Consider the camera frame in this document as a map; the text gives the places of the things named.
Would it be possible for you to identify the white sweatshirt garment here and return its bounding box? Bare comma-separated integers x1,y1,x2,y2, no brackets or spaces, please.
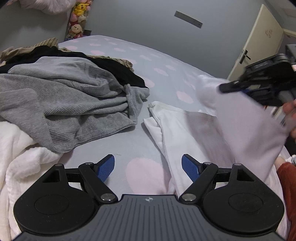
143,74,291,202

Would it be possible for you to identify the person's right hand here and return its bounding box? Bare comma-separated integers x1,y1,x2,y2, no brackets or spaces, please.
283,100,296,139

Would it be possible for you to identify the polka dot bed sheet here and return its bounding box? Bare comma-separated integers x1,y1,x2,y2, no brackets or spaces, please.
58,34,232,200

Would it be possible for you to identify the cream bedroom door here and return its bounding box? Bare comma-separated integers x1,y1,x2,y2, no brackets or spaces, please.
227,4,284,81

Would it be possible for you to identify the grey knit garment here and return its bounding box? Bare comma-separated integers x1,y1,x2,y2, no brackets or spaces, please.
1,57,149,153

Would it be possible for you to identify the white fluffy garment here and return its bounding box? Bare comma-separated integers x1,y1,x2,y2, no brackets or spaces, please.
1,120,62,240

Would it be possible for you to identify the red fleece garment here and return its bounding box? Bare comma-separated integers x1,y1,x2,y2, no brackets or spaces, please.
277,162,296,240

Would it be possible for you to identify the black garment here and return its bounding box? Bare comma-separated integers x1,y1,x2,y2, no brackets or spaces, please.
1,46,145,88

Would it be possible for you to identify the hanging plush toy organizer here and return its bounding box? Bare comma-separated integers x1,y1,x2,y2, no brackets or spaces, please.
65,0,93,41

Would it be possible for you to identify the striped olive garment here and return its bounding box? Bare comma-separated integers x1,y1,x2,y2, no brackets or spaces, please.
1,38,134,72

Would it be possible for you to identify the pink bundled duvet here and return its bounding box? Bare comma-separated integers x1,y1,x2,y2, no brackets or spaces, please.
20,0,76,15

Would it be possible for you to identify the black door handle lock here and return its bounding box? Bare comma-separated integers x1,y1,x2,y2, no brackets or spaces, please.
239,50,251,64

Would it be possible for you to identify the dark wall panel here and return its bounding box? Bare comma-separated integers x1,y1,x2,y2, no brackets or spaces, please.
174,11,203,28

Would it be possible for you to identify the black wall socket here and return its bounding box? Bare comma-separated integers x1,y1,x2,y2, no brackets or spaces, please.
83,30,91,36

